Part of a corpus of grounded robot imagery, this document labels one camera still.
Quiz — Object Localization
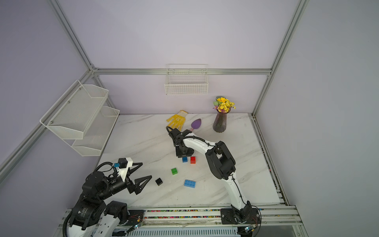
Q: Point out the yellow work glove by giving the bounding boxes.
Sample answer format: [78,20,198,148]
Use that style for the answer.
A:
[166,110,188,131]

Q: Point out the light blue lego brick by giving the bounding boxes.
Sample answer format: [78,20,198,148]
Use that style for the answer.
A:
[184,180,196,188]

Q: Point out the dark glass vase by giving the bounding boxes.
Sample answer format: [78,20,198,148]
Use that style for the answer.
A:
[213,112,228,133]

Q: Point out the black lego brick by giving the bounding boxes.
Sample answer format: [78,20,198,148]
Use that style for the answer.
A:
[155,178,163,186]

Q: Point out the purple pink trowel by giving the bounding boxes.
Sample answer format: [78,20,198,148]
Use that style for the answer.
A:
[190,118,201,131]

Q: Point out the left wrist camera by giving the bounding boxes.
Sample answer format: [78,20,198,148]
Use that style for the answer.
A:
[114,158,133,182]

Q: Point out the white two-tier mesh shelf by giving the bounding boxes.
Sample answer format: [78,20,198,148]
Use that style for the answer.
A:
[39,81,119,157]

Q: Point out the yellow flower bouquet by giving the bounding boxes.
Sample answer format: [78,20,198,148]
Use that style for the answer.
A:
[213,96,236,114]

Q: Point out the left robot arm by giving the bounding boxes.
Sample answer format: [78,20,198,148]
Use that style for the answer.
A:
[62,158,152,237]

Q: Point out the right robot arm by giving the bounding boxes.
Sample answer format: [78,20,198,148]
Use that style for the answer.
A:
[166,126,262,227]

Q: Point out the white wire wall basket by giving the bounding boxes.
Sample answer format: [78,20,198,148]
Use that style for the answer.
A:
[164,64,209,95]

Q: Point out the aluminium front rail frame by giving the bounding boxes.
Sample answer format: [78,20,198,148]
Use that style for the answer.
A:
[54,205,308,237]

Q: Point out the green lego brick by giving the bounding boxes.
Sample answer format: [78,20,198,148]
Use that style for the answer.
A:
[171,168,178,175]

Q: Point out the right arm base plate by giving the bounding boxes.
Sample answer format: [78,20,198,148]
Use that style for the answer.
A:
[220,208,262,225]

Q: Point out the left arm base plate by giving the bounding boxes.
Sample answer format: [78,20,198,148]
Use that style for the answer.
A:
[124,209,145,226]

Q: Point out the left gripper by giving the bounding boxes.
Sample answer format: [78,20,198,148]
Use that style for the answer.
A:
[99,163,152,201]

